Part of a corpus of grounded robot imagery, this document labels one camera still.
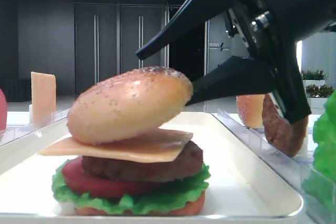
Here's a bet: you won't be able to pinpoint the grey patty pusher block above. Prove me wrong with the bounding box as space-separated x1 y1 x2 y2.
293 136 317 164

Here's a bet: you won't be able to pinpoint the dark double doors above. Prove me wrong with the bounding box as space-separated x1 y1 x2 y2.
75 4 165 94

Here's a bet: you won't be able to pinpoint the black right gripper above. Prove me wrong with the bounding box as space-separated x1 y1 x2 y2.
187 0 335 124

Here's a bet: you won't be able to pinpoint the clear acrylic rack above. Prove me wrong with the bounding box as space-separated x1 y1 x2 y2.
216 109 335 223
1 109 70 146

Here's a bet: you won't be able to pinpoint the cheese slice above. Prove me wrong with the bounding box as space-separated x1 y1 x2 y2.
38 129 193 163
30 72 56 126

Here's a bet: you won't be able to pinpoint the red tomato slice in rack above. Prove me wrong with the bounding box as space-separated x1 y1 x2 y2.
0 89 7 131

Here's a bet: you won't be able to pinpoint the cheese slice in rack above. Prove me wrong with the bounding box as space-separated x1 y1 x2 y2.
30 72 56 126

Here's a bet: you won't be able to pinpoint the grey cheese pusher block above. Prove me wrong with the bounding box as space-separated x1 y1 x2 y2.
28 104 33 124

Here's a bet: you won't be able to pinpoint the clear right acrylic rack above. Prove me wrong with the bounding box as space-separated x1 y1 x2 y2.
216 109 335 223

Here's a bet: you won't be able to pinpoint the clear left acrylic rack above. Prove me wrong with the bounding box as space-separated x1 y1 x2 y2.
1 109 70 146

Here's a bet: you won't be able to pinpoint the brown patty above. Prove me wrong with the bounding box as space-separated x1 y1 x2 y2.
81 141 203 183
262 94 308 157

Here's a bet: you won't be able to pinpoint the metal tray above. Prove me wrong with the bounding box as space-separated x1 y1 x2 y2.
1 112 304 223

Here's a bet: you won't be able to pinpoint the brown patty in rack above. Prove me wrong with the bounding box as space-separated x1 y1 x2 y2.
262 94 308 157

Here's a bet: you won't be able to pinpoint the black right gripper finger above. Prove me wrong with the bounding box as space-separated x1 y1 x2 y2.
136 0 233 60

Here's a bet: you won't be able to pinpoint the potted red plants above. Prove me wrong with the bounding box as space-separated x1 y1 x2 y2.
301 69 334 109

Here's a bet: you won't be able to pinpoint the green lettuce in rack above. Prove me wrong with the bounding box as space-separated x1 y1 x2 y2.
302 93 335 214

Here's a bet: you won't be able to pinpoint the green lettuce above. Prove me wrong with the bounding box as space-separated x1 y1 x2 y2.
51 159 211 216
302 93 335 214

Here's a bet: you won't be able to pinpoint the sesame top bun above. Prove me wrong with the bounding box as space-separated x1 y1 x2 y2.
67 67 193 144

